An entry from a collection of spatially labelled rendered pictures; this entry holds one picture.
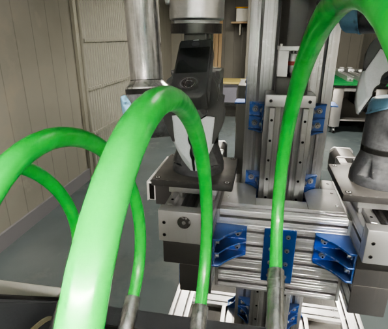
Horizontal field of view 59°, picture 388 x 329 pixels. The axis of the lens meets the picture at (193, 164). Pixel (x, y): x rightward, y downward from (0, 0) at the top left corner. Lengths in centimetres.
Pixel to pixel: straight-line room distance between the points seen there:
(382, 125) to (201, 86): 62
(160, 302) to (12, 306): 162
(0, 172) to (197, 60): 31
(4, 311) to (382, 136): 84
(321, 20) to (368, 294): 89
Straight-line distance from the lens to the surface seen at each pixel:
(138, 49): 90
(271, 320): 38
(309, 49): 24
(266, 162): 103
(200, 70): 43
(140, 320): 64
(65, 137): 24
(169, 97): 16
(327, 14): 18
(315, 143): 112
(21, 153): 20
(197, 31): 47
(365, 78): 49
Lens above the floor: 140
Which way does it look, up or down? 21 degrees down
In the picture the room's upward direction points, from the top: straight up
